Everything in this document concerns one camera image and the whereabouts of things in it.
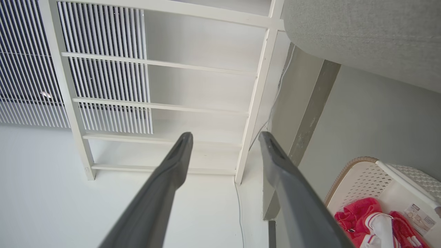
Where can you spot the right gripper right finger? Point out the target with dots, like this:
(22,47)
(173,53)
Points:
(296,206)

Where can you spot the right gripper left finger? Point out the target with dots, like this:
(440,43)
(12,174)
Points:
(155,199)

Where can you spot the white perforated laundry basket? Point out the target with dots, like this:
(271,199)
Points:
(365,179)

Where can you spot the red and white garment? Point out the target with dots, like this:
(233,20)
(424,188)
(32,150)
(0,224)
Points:
(358,213)

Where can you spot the paper label sticker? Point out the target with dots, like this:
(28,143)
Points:
(420,217)

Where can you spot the white louvred vent grille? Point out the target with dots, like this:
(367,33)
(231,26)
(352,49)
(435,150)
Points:
(103,34)

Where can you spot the grey fabric sofa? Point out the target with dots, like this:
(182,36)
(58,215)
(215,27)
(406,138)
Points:
(361,31)

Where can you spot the white wooden railing frame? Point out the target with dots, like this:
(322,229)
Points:
(258,89)

